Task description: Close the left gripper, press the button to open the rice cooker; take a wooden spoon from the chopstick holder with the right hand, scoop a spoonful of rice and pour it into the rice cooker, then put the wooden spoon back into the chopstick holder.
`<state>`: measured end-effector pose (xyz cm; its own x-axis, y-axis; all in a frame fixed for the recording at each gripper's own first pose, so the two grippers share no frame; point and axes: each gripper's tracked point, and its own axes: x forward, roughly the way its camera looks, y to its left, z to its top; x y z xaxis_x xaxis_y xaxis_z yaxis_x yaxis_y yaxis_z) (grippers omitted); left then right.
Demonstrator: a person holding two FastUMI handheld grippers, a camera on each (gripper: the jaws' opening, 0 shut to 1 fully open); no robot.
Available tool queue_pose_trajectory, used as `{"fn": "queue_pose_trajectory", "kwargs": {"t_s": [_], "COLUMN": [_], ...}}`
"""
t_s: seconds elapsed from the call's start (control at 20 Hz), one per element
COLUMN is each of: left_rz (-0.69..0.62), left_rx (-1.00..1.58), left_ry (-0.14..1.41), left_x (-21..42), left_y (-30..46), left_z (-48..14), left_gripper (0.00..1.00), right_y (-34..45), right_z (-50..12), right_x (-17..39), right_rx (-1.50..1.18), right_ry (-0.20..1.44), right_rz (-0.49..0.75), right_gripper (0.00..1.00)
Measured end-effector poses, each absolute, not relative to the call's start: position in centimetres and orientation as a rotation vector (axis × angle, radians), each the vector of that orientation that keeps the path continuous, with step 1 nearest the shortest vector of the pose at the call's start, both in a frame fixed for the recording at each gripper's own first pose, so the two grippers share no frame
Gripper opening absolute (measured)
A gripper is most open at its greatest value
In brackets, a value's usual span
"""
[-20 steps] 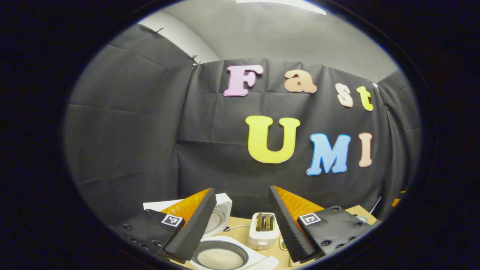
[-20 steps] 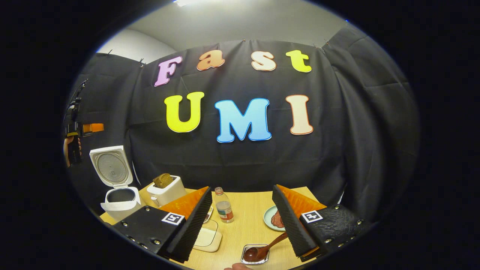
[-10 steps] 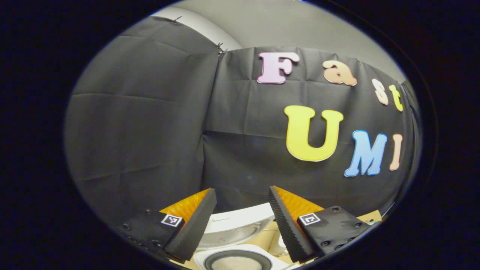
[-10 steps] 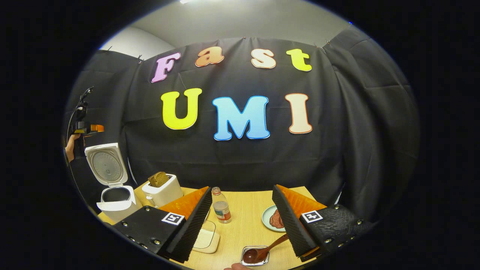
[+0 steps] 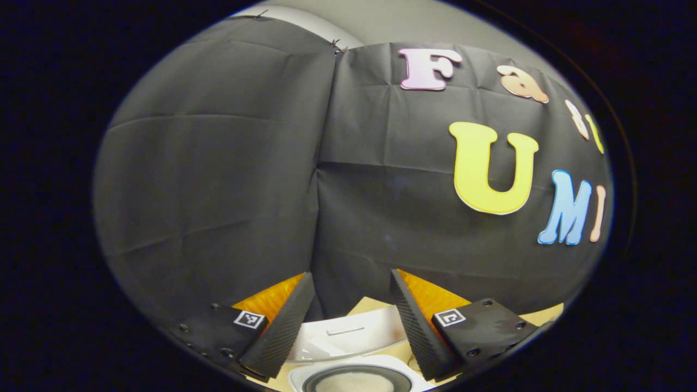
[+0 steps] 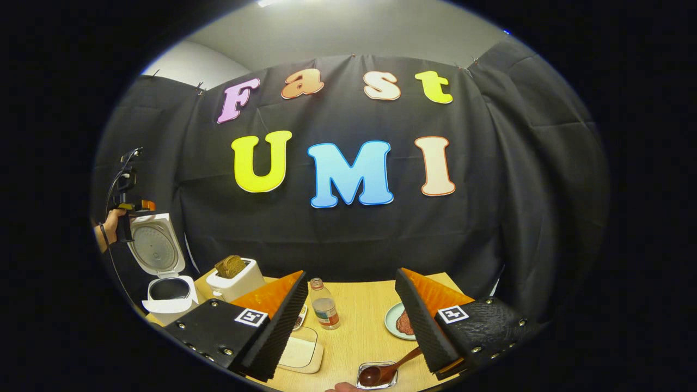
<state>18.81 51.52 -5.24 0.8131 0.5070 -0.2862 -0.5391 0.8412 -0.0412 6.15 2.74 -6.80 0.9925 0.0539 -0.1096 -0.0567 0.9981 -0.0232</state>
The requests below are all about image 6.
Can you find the clear container of white rice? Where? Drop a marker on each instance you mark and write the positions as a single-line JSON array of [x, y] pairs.
[[302, 351]]

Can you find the clear plastic water bottle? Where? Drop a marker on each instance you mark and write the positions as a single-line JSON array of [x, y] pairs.
[[325, 313]]

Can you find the white rice cooker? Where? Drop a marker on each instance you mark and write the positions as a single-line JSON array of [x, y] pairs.
[[174, 311]]

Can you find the brown wooden spoon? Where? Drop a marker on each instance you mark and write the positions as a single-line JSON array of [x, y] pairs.
[[403, 359]]

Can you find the pale green plate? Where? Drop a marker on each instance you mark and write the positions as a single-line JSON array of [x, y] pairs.
[[391, 321]]

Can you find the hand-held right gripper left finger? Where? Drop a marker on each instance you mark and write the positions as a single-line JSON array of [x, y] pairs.
[[277, 326]]

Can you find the brown bread slice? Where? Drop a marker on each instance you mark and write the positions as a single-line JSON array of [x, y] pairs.
[[230, 267]]

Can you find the black backdrop cloth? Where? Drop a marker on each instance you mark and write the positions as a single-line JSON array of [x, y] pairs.
[[490, 190]]

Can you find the white toaster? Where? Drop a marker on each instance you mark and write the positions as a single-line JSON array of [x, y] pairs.
[[239, 287]]

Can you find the small clear chopstick holder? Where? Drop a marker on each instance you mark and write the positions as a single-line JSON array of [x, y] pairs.
[[391, 383]]

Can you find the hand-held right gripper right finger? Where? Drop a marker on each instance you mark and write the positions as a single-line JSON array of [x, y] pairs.
[[422, 326]]

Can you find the red meat slice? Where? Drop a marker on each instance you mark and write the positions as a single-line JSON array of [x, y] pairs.
[[404, 324]]

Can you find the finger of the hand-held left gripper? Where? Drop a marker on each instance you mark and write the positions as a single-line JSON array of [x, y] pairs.
[[146, 206]]

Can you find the white divided dish with beans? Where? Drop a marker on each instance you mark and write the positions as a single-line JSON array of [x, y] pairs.
[[301, 318]]

